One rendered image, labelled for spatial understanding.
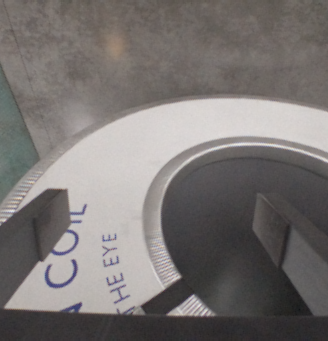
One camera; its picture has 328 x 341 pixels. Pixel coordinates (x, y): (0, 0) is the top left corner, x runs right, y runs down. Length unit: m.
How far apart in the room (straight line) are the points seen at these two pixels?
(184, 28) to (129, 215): 0.84
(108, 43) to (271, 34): 0.68
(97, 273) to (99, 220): 0.11
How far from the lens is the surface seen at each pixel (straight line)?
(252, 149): 0.74
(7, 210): 0.60
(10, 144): 1.79
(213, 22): 1.14
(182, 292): 0.42
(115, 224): 0.49
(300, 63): 1.24
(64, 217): 0.17
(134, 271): 0.44
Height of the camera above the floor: 1.12
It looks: 49 degrees down
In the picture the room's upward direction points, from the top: 168 degrees counter-clockwise
